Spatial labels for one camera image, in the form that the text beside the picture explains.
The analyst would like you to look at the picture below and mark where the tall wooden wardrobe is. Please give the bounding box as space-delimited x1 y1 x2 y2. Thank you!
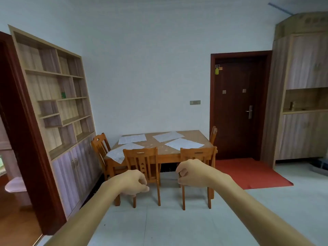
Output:
260 11 328 168

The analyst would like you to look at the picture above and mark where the dark red door frame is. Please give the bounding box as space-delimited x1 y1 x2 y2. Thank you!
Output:
0 30 67 236

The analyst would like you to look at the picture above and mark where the wooden shelf cabinet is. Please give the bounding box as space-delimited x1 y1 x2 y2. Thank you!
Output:
8 24 103 219

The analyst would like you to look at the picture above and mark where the brown floral table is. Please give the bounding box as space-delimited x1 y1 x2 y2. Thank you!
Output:
104 130 218 207

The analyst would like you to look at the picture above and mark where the red floor mat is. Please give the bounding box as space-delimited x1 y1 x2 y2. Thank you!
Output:
215 157 294 190

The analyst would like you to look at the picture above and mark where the person's right hand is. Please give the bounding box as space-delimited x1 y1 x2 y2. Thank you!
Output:
175 159 218 188

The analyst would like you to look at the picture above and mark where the grid cloth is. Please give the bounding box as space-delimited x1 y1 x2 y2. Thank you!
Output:
118 134 147 145
164 137 205 151
152 131 185 143
105 142 145 164

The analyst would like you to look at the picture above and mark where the pale pink round table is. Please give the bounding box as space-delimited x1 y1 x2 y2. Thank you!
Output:
4 176 31 207

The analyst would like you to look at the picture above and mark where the grey ceiling pipe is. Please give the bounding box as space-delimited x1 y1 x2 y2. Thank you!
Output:
268 2 294 16

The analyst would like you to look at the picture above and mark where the wooden chair right far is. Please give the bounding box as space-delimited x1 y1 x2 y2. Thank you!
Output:
210 50 273 161

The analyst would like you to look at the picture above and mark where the orange wooden chair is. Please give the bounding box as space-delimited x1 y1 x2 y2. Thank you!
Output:
123 147 161 208
179 146 218 211
209 126 218 146
91 132 128 181

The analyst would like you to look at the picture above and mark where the person's left forearm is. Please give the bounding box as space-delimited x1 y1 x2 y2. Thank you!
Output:
43 178 121 246

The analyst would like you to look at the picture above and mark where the person's right forearm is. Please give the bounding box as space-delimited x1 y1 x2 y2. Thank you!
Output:
213 167 316 246

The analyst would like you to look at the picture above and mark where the person's left hand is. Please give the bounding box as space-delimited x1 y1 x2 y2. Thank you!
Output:
110 169 150 196

